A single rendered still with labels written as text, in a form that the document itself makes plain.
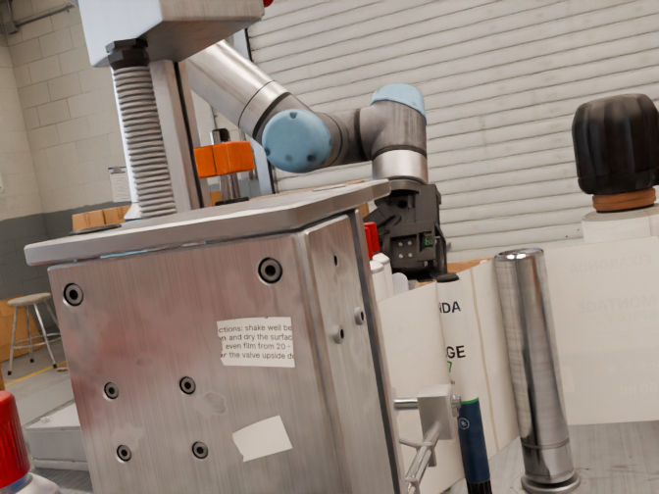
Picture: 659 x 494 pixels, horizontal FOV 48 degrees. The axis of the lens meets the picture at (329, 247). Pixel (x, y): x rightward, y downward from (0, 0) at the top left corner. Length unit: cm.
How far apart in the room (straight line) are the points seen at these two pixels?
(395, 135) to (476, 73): 415
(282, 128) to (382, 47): 448
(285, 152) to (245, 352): 64
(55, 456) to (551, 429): 67
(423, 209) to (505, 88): 414
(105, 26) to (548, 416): 50
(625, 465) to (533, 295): 17
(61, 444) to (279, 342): 80
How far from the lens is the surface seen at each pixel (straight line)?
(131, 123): 63
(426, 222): 91
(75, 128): 721
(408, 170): 96
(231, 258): 25
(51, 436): 104
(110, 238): 27
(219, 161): 70
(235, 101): 92
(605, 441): 71
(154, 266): 26
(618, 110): 75
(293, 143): 87
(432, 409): 45
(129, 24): 66
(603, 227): 76
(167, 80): 75
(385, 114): 100
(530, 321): 57
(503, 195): 509
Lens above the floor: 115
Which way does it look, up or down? 6 degrees down
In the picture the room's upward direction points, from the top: 9 degrees counter-clockwise
